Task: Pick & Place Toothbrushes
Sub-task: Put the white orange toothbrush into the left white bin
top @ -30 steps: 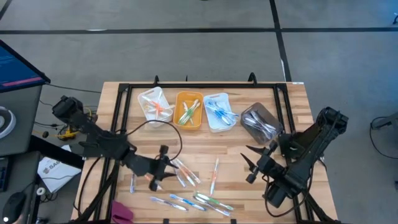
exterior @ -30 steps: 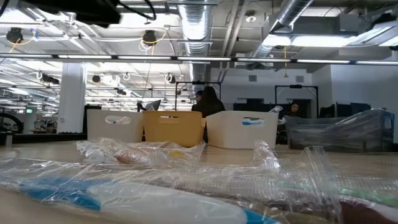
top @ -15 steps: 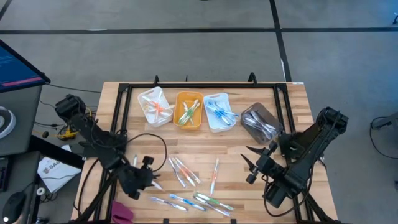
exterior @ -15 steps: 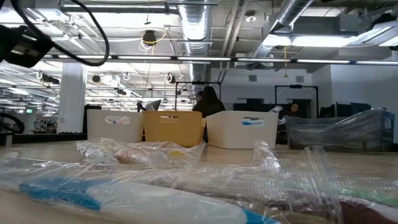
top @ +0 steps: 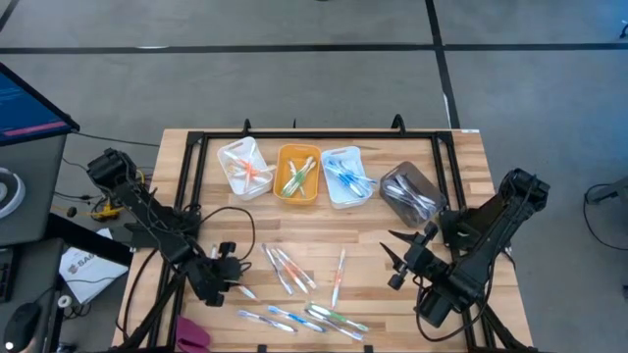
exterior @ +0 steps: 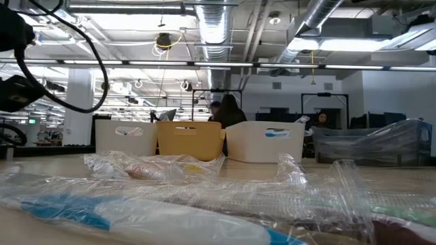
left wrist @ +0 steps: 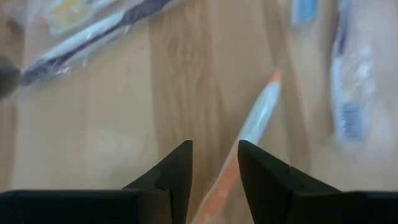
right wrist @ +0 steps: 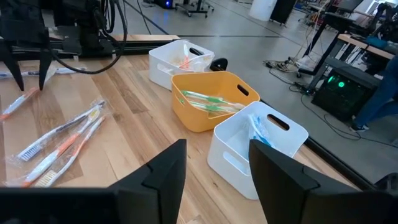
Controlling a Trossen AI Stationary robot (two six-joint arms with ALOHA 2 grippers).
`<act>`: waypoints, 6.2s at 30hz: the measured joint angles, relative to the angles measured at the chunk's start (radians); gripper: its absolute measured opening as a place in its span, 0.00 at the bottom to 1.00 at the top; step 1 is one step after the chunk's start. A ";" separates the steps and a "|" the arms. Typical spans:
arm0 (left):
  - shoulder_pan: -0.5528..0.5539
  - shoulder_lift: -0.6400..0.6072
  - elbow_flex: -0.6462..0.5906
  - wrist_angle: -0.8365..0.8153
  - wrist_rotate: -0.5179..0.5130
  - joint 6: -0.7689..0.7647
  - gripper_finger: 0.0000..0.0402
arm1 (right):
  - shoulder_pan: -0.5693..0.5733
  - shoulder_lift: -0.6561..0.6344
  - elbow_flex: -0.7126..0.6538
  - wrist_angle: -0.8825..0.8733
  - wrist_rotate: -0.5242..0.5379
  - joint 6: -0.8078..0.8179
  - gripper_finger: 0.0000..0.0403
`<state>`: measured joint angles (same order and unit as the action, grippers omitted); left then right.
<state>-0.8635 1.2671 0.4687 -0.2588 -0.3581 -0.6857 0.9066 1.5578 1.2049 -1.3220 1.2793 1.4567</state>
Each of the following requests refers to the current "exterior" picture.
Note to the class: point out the blue toothbrush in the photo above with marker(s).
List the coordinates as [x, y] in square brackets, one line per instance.
[68, 207]
[277, 133]
[302, 120]

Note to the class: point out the grey translucent plastic bin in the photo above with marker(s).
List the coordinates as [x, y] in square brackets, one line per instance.
[340, 149]

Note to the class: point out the green exit sign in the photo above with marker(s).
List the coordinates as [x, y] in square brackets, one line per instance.
[32, 121]

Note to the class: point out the white square pillar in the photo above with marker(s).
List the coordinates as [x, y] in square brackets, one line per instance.
[78, 126]

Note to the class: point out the white plastic bin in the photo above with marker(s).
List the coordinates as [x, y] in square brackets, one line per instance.
[105, 143]
[245, 146]

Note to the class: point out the grey tilted monitor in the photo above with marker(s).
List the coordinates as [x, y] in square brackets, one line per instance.
[168, 115]

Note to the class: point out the orange plastic bin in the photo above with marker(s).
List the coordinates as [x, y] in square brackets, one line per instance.
[190, 146]

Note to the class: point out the person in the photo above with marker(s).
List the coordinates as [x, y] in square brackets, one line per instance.
[322, 119]
[230, 114]
[214, 109]

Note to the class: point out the LED light bar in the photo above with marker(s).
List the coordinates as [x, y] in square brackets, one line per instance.
[221, 64]

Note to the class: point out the black office partition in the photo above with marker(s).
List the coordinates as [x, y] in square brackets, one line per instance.
[272, 115]

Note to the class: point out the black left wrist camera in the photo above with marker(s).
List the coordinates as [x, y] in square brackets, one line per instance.
[15, 29]

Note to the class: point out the silver ventilation duct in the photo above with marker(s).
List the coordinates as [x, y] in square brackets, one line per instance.
[213, 34]
[320, 13]

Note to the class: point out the black rig frame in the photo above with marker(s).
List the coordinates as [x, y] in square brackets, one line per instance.
[323, 94]

